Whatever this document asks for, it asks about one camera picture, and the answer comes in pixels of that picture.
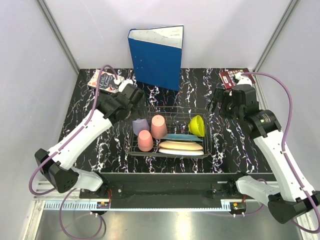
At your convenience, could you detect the yellow-green bowl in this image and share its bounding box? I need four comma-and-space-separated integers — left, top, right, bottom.
188, 115, 206, 137

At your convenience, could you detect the dark red card box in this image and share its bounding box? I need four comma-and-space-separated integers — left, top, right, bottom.
219, 68, 249, 89

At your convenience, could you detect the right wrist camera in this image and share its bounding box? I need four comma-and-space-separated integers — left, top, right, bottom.
234, 72, 253, 87

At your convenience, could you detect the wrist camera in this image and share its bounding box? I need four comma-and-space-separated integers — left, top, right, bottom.
118, 79, 134, 92
234, 72, 253, 87

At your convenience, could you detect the wire dish rack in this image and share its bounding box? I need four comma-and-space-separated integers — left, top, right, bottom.
125, 106, 212, 159

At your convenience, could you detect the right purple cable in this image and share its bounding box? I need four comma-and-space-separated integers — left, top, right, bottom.
207, 71, 320, 235

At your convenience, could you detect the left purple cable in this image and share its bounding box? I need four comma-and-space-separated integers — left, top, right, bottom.
28, 64, 121, 239

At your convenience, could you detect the blue binder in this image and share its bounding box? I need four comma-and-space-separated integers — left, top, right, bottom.
127, 25, 184, 91

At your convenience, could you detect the tall pink cup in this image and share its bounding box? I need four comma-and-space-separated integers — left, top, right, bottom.
150, 114, 168, 140

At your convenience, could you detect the short pink cup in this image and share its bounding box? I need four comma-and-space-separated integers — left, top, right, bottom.
137, 130, 153, 152

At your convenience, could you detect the beige plate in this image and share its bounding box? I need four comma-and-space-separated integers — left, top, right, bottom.
158, 140, 203, 151

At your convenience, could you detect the purple cable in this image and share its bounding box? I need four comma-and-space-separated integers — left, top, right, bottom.
207, 71, 320, 235
28, 64, 121, 239

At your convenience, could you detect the teal plate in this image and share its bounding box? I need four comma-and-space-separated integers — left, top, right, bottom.
161, 133, 203, 142

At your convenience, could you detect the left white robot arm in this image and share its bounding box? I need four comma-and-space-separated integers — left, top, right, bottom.
34, 83, 146, 198

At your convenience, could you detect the white plate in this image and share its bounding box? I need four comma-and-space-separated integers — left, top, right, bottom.
158, 148, 204, 156

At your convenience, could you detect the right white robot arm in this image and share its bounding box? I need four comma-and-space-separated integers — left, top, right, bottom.
208, 84, 320, 224

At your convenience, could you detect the purple cup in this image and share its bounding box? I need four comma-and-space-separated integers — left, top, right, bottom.
132, 119, 150, 136

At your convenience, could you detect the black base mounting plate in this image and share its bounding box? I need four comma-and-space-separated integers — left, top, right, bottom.
79, 172, 277, 200

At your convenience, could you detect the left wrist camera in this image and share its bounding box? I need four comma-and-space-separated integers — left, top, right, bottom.
118, 79, 134, 92

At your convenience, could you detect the floral cover book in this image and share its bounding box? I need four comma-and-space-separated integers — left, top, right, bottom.
87, 69, 125, 93

